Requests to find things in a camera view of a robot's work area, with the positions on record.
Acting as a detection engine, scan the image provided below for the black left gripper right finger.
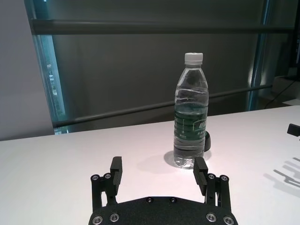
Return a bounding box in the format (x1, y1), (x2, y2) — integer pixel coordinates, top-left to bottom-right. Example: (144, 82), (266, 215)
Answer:
(193, 157), (233, 209)

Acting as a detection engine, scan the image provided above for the thin black cable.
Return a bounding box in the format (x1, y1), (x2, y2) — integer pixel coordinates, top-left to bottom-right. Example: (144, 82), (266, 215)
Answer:
(264, 81), (300, 108)

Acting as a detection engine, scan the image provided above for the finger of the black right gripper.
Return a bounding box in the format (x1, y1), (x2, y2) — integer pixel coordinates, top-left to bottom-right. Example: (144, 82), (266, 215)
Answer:
(287, 123), (300, 137)

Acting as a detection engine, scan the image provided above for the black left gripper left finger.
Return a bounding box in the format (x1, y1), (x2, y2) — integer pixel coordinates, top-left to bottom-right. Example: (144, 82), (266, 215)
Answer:
(90, 156), (124, 209)

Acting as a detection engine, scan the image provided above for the glass window strip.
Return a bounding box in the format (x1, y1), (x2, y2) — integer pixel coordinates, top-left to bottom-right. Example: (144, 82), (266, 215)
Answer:
(30, 0), (67, 135)
(248, 0), (275, 111)

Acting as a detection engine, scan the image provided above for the green YES button black base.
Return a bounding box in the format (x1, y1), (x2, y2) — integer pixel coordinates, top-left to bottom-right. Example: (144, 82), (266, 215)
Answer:
(202, 131), (212, 152)

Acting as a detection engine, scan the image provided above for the clear water bottle green label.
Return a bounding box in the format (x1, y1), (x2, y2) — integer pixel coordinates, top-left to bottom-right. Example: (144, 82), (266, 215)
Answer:
(173, 52), (210, 170)

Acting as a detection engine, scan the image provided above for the grey horizontal handrail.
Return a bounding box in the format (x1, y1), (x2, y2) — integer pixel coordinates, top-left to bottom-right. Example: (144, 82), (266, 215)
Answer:
(31, 18), (295, 34)
(52, 84), (274, 128)

